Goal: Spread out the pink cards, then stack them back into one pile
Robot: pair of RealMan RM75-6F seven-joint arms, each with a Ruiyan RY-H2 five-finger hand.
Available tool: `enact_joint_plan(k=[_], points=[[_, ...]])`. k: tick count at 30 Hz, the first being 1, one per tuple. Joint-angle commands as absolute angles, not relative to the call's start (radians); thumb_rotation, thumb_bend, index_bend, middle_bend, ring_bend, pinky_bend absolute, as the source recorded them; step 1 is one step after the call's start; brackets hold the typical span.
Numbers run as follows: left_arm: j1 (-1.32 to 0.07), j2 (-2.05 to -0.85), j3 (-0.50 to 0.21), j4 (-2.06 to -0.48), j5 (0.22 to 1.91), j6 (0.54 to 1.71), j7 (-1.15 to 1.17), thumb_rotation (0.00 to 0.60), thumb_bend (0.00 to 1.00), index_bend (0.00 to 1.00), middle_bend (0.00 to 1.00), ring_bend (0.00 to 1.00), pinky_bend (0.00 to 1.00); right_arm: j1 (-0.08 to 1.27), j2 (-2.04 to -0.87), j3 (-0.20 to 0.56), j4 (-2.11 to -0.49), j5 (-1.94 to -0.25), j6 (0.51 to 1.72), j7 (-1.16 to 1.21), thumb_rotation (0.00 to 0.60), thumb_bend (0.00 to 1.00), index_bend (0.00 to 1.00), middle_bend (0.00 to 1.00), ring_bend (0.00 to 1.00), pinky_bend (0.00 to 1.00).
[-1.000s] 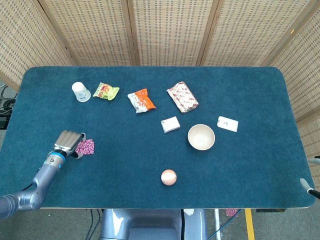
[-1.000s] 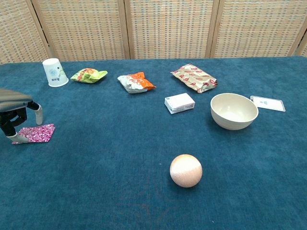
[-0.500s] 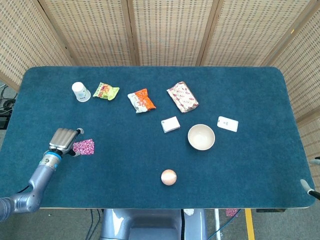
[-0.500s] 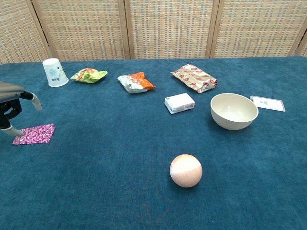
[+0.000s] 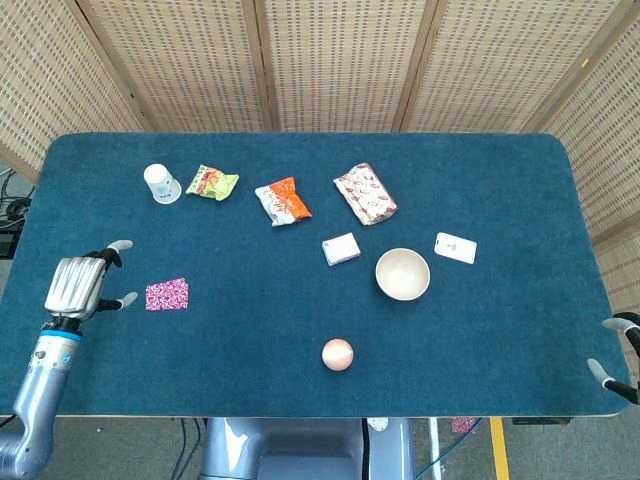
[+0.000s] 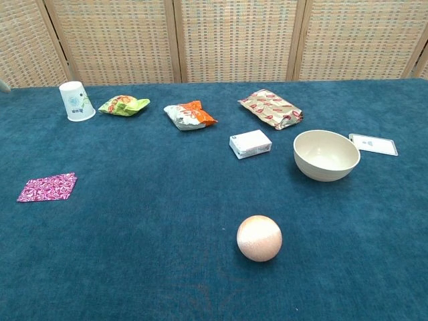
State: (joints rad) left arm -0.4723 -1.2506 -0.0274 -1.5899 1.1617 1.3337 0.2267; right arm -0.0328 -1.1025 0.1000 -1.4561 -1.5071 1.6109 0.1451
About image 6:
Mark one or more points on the peach ball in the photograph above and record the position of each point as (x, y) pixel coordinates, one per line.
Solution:
(259, 239)

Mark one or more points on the white paper cup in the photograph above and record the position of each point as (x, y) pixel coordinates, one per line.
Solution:
(75, 103)

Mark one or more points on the white card in holder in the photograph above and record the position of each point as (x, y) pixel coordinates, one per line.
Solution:
(378, 145)

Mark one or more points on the blue carpet table cover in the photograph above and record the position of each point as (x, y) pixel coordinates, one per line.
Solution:
(150, 240)

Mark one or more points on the green snack bag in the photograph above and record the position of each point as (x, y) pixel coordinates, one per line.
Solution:
(122, 105)

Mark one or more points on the pink patterned paper square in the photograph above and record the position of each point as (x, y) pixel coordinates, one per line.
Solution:
(47, 187)

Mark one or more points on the small white cardboard box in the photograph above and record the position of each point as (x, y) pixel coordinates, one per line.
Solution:
(249, 142)

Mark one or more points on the cream bowl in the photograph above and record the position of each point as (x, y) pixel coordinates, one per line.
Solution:
(321, 167)

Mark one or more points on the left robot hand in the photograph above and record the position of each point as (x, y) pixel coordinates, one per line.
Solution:
(3, 86)

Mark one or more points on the gold red-print snack package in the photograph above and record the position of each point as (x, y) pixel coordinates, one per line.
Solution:
(271, 108)

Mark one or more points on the woven folding screen panel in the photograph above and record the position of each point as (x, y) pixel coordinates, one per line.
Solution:
(237, 40)
(23, 43)
(423, 69)
(117, 40)
(361, 40)

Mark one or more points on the orange white snack bag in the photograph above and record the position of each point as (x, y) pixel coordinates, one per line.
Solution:
(187, 117)

